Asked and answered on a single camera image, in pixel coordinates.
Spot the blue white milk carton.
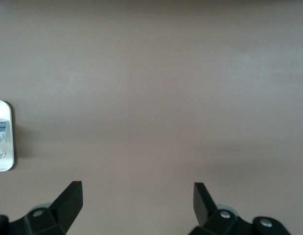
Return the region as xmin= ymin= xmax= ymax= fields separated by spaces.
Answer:
xmin=0 ymin=117 xmax=8 ymax=145

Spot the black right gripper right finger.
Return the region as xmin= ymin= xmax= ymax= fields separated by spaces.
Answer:
xmin=189 ymin=182 xmax=291 ymax=235

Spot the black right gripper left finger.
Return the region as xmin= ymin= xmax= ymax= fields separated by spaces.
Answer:
xmin=0 ymin=181 xmax=83 ymax=235

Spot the white rabbit print tray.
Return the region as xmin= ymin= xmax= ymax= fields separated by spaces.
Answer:
xmin=0 ymin=99 xmax=15 ymax=172

